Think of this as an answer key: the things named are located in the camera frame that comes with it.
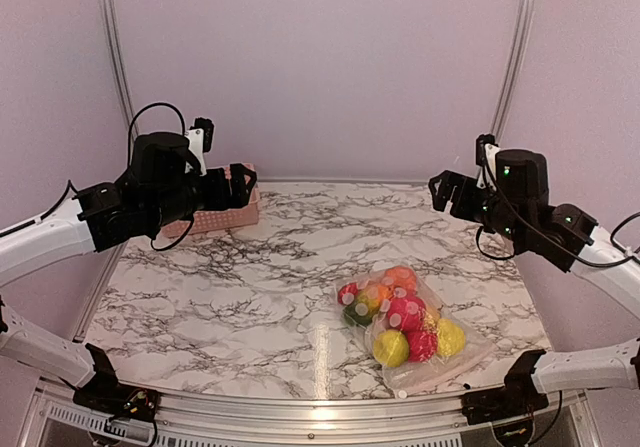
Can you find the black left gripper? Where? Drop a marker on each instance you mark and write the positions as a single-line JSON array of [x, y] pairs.
[[220, 199]]

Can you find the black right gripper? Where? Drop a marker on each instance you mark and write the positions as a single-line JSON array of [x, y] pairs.
[[450, 180]]

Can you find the clear zip top bag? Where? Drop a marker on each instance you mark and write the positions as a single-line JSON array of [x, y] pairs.
[[376, 291]]

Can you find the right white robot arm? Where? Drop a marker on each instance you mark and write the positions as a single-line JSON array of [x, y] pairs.
[[581, 247]]

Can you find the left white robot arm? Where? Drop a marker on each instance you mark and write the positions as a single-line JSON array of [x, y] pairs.
[[91, 221]]

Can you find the orange fake fruit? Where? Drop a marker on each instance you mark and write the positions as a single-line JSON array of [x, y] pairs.
[[402, 277]]

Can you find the green fake vegetable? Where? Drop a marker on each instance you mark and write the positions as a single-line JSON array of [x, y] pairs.
[[357, 314]]

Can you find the yellow fake pear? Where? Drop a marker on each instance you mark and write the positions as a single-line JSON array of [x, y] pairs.
[[451, 338]]

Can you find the yellow fake lemon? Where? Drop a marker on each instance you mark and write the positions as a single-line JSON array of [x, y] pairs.
[[391, 348]]

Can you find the pink perforated plastic basket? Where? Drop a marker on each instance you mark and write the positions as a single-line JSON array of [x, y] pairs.
[[209, 221]]

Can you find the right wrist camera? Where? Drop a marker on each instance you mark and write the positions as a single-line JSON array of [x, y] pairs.
[[486, 151]]

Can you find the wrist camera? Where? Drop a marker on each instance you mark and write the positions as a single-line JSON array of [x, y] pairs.
[[200, 137], [486, 151]]

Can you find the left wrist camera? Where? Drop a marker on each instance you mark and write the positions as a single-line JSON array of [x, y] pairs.
[[200, 137]]

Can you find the right aluminium corner post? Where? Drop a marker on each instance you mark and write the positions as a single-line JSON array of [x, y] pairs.
[[515, 62]]

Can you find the aluminium corner post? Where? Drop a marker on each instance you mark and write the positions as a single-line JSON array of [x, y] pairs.
[[110, 23], [515, 62]]

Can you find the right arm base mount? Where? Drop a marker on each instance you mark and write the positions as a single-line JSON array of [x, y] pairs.
[[517, 396]]

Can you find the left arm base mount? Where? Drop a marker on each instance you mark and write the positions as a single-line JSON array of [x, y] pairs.
[[105, 393]]

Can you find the left aluminium corner post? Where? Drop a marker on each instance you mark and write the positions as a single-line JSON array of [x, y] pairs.
[[110, 23]]

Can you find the aluminium front frame rail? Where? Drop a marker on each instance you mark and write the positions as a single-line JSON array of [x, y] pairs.
[[189, 419]]

